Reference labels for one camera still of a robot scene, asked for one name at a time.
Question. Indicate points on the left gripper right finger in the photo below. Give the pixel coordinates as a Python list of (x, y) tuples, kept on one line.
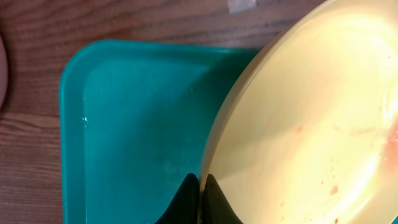
[(215, 207)]

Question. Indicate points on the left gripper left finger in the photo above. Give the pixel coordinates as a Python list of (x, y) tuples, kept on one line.
[(183, 207)]

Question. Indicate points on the yellow plate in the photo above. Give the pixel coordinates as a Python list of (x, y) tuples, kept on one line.
[(308, 132)]

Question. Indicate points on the white plate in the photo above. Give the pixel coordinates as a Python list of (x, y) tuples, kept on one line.
[(3, 72)]

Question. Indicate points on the teal plastic tray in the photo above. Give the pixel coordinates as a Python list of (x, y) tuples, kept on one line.
[(134, 120)]

